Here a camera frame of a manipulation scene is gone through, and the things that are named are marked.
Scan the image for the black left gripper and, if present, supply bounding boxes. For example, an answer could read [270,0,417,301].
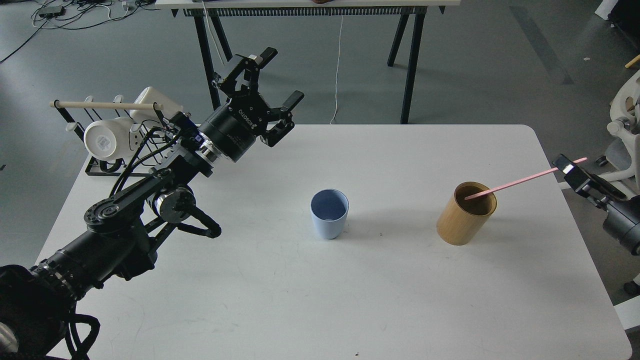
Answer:
[198,47,305,163]

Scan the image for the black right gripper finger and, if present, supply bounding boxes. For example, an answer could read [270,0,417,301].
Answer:
[551,153,627,210]

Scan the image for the pink chopstick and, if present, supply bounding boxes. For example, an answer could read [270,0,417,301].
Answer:
[464,166,559,201]

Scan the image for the blue plastic cup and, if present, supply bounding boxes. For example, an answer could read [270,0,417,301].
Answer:
[310,188,350,240]

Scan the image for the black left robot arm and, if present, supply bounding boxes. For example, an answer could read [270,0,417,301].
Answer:
[1,47,304,360]

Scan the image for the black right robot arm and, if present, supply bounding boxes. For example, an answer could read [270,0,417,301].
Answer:
[551,153,639,303]

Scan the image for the bamboo wooden cup holder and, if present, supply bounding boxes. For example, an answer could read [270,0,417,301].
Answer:
[436,181,498,246]

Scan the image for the white chair at right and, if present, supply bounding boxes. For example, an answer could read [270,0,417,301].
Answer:
[599,71,640,188]

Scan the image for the black trestle background table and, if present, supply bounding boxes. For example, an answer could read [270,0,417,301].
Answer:
[155,0,463,125]

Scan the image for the white mug rear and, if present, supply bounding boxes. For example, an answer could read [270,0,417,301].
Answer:
[129,86,185,125]

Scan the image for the white mug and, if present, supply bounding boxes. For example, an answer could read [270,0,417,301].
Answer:
[83,116,144,162]
[129,86,185,125]

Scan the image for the white mug front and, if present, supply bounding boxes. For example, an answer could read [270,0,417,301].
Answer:
[83,116,144,162]

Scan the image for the wooden rack dowel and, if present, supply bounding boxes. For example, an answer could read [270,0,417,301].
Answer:
[49,100,163,111]

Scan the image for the white hanging cable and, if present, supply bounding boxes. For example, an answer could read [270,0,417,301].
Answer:
[202,0,226,67]
[330,15,346,125]

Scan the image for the black wire mug rack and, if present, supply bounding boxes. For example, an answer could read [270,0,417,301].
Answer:
[49,95,168,176]

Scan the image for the black floor cables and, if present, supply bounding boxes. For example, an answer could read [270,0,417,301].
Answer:
[0,0,151,63]

